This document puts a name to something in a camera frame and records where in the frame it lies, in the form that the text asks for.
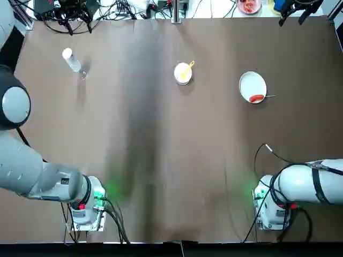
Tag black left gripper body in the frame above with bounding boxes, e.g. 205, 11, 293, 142
61, 5, 94, 21

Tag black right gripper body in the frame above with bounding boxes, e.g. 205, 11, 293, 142
282, 0, 325, 11

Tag glass oil pot white cap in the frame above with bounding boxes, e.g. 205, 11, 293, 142
62, 47, 87, 80

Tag small white bowl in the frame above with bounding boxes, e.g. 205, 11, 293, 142
174, 62, 193, 86

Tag yellow plate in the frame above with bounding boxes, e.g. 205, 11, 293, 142
270, 0, 285, 14

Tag grey power strip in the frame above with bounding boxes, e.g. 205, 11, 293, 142
114, 1, 130, 14

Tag pink plate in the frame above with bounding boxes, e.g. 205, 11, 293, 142
237, 0, 262, 14

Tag white plastic bag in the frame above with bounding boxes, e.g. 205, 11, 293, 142
125, 0, 151, 11

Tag white round plate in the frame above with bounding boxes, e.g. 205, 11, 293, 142
238, 71, 267, 104

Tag red sausage on skewer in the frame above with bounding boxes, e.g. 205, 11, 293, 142
249, 93, 277, 104

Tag black cable loop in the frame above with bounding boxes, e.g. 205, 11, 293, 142
44, 18, 100, 35

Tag aluminium frame post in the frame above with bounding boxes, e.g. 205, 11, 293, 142
327, 0, 343, 21
171, 0, 183, 24

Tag aluminium frame profile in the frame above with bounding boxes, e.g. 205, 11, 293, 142
10, 0, 34, 30

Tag loose black cable white tip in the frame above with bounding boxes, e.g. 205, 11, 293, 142
253, 143, 313, 188

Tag black base cables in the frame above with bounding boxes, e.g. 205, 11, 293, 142
103, 196, 131, 245

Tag black base cable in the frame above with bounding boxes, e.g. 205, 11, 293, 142
242, 198, 269, 243

